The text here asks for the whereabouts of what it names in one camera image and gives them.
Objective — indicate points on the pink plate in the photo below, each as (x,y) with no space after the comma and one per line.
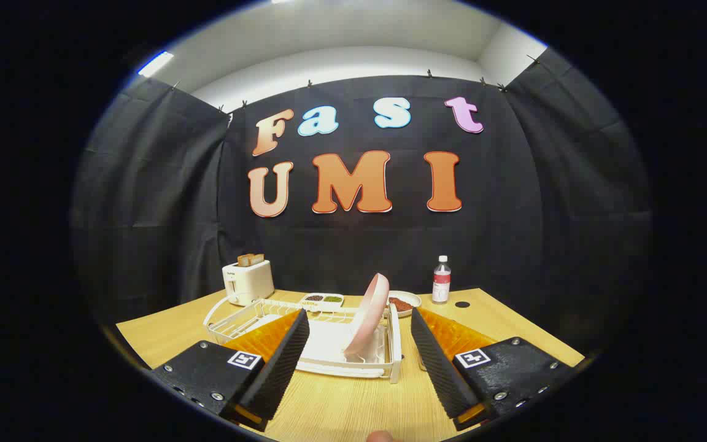
(369,313)

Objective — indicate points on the white toaster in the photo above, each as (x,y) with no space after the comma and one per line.
(249,283)

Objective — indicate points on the black backdrop cloth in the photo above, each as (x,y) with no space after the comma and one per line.
(359,245)

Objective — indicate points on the white divided tray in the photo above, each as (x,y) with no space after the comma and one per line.
(323,304)

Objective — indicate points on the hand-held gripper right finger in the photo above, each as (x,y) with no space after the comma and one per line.
(442,368)

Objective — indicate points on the toasted bread slice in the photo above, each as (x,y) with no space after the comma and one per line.
(258,258)
(243,260)

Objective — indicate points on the ceiling light panel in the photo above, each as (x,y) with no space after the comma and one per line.
(156,64)

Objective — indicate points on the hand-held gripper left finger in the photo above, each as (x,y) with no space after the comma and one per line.
(280,368)

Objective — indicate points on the white plate with meat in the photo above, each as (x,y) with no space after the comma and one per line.
(415,298)

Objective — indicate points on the clear plastic water bottle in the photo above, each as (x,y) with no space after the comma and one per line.
(441,285)

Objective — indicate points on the brown meat piece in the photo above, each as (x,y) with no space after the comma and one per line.
(400,304)

